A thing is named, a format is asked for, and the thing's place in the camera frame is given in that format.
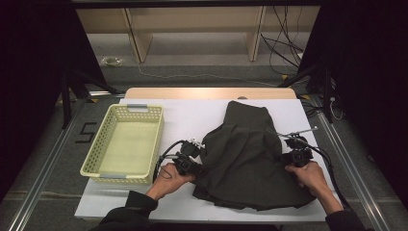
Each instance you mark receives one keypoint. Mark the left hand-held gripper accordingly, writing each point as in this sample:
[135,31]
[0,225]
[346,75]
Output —
[187,163]

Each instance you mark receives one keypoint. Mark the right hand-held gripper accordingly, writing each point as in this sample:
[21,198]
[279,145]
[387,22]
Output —
[300,155]

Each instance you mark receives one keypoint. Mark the dark pleated skirt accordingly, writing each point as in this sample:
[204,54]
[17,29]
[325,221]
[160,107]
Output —
[243,160]

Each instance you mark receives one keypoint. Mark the pale yellow plastic basket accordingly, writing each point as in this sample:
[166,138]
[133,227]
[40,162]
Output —
[128,144]

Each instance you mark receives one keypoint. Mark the person's right hand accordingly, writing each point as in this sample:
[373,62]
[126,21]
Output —
[312,178]

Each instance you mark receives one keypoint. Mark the person's left hand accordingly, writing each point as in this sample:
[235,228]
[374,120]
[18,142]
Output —
[168,183]

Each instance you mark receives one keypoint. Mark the white foam board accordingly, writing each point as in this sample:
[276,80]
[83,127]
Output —
[192,118]

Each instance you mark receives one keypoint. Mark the yellow floor tape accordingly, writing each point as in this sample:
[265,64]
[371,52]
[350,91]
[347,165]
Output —
[92,100]
[284,77]
[304,96]

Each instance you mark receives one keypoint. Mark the dark table grommet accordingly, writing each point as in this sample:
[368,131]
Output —
[242,97]

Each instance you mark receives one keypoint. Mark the black curtain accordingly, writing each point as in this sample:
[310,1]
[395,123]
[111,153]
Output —
[369,80]
[29,80]

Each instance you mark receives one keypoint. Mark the crumpled clear plastic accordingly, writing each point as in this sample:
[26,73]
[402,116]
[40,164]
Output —
[111,61]

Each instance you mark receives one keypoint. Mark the wooden shelf unit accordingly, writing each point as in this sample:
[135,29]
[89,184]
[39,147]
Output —
[198,19]

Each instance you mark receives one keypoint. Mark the aluminium floor rail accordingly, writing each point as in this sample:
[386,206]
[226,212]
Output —
[38,183]
[352,173]

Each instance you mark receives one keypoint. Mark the black overhead frame bar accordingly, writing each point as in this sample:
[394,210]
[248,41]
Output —
[192,4]

